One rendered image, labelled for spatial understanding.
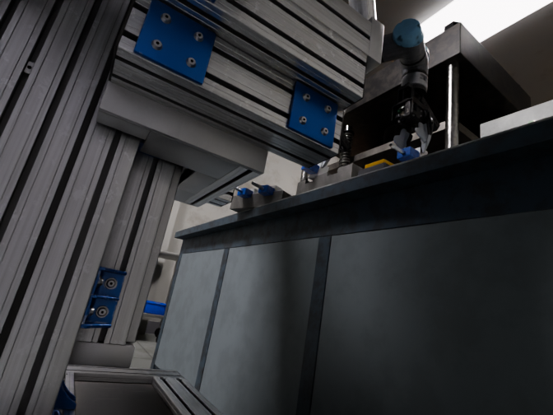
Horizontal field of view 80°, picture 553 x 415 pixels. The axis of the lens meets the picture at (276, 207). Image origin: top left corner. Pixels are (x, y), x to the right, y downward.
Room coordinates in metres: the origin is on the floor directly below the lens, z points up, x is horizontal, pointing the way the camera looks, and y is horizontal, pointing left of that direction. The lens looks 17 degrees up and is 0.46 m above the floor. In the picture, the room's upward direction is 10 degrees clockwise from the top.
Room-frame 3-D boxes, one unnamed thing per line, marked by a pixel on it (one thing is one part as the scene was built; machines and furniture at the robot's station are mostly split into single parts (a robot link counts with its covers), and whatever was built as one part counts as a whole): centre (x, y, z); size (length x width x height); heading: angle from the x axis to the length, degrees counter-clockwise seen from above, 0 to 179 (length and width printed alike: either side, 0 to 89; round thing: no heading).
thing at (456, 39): (2.06, -0.78, 1.75); 1.30 x 0.84 x 0.61; 31
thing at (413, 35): (0.76, -0.28, 1.25); 0.11 x 0.11 x 0.08; 57
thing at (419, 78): (0.83, -0.35, 1.17); 0.08 x 0.08 x 0.05
